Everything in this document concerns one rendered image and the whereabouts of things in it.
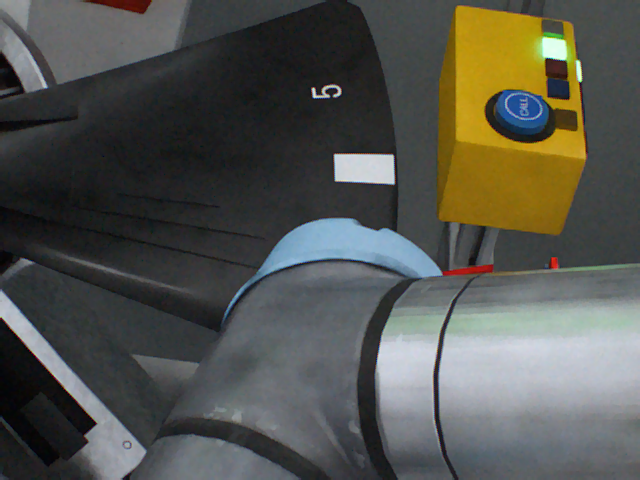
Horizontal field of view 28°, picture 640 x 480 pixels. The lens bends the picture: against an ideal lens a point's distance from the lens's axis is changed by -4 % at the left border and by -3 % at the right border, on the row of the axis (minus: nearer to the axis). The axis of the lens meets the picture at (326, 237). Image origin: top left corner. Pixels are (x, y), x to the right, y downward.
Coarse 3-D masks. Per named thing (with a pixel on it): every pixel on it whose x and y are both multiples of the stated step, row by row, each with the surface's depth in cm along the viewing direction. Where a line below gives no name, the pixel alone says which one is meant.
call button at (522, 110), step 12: (504, 96) 97; (516, 96) 97; (528, 96) 97; (540, 96) 97; (504, 108) 96; (516, 108) 96; (528, 108) 96; (540, 108) 96; (504, 120) 95; (516, 120) 95; (528, 120) 95; (540, 120) 95; (516, 132) 96; (528, 132) 95
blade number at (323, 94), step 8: (312, 80) 74; (320, 80) 73; (328, 80) 73; (336, 80) 73; (344, 80) 73; (304, 88) 73; (312, 88) 73; (320, 88) 73; (328, 88) 73; (336, 88) 73; (344, 88) 73; (304, 96) 73; (312, 96) 73; (320, 96) 73; (328, 96) 73; (336, 96) 73; (344, 96) 73; (304, 104) 73; (312, 104) 73; (320, 104) 73; (328, 104) 73; (336, 104) 73; (344, 104) 73
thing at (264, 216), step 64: (128, 64) 75; (192, 64) 75; (256, 64) 74; (320, 64) 74; (0, 128) 72; (64, 128) 72; (128, 128) 72; (192, 128) 72; (256, 128) 72; (320, 128) 72; (384, 128) 72; (0, 192) 69; (64, 192) 69; (128, 192) 69; (192, 192) 70; (256, 192) 70; (320, 192) 71; (384, 192) 71; (64, 256) 67; (128, 256) 68; (192, 256) 68; (256, 256) 69; (192, 320) 67
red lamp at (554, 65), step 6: (546, 60) 101; (552, 60) 101; (558, 60) 101; (564, 60) 101; (546, 66) 100; (552, 66) 100; (558, 66) 100; (564, 66) 100; (546, 72) 100; (552, 72) 100; (558, 72) 100; (564, 72) 100; (564, 78) 100
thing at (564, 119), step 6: (558, 108) 97; (558, 114) 97; (564, 114) 97; (570, 114) 97; (576, 114) 97; (558, 120) 96; (564, 120) 96; (570, 120) 96; (576, 120) 96; (558, 126) 96; (564, 126) 96; (570, 126) 96; (576, 126) 96
